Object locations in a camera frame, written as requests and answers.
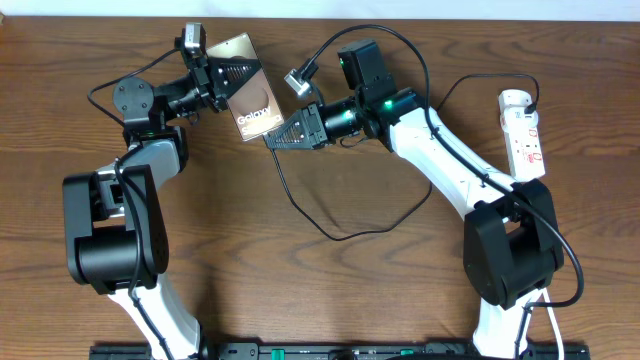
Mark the black USB charging cable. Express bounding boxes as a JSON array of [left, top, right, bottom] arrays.
[[263, 73, 541, 243]]

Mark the white power strip cord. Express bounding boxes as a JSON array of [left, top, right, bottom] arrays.
[[539, 287, 566, 360]]

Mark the white USB charger plug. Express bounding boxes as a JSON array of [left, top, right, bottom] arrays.
[[498, 89, 539, 133]]

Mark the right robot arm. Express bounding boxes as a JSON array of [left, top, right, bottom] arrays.
[[265, 39, 564, 359]]

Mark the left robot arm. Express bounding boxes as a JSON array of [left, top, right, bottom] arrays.
[[62, 36, 262, 359]]

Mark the white power strip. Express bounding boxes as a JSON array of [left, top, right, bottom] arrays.
[[496, 89, 546, 183]]

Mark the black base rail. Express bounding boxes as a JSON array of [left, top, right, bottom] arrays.
[[88, 341, 591, 360]]

